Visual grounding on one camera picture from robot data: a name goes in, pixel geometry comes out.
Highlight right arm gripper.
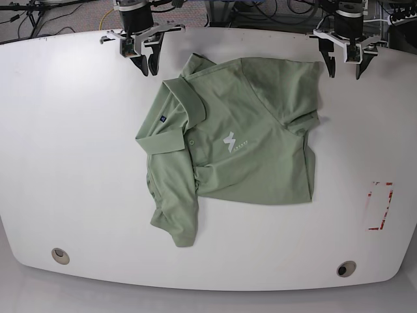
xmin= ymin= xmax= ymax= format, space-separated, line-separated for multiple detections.
xmin=100 ymin=6 xmax=185 ymax=76

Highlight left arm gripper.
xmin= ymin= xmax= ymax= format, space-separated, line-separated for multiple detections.
xmin=313 ymin=11 xmax=382 ymax=80

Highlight green polo shirt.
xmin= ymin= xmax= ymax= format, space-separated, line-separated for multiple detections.
xmin=136 ymin=53 xmax=321 ymax=247

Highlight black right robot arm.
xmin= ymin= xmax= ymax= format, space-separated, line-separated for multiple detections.
xmin=100 ymin=1 xmax=185 ymax=76

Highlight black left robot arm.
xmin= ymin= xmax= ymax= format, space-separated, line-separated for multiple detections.
xmin=313 ymin=1 xmax=382 ymax=80

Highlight white power strip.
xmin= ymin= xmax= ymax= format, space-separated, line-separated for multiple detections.
xmin=388 ymin=7 xmax=416 ymax=25

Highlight black tripod legs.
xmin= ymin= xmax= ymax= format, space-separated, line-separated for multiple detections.
xmin=1 ymin=0 xmax=92 ymax=44

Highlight red tape rectangle marker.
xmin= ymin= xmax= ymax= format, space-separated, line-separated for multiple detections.
xmin=364 ymin=181 xmax=394 ymax=231

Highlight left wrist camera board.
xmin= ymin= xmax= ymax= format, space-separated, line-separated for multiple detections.
xmin=346 ymin=45 xmax=362 ymax=64

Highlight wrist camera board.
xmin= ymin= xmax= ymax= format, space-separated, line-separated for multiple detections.
xmin=346 ymin=45 xmax=362 ymax=64
xmin=121 ymin=38 xmax=136 ymax=57

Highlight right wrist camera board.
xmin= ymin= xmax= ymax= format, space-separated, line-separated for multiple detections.
xmin=121 ymin=38 xmax=136 ymax=57

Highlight yellow cable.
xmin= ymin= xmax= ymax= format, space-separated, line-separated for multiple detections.
xmin=99 ymin=0 xmax=165 ymax=31

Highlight left table cable grommet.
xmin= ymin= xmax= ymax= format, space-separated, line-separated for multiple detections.
xmin=51 ymin=248 xmax=70 ymax=265

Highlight table cable grommet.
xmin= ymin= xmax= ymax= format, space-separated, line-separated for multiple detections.
xmin=51 ymin=248 xmax=70 ymax=265
xmin=336 ymin=260 xmax=356 ymax=278

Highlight right table cable grommet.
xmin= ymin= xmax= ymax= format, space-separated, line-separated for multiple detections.
xmin=336 ymin=260 xmax=356 ymax=278

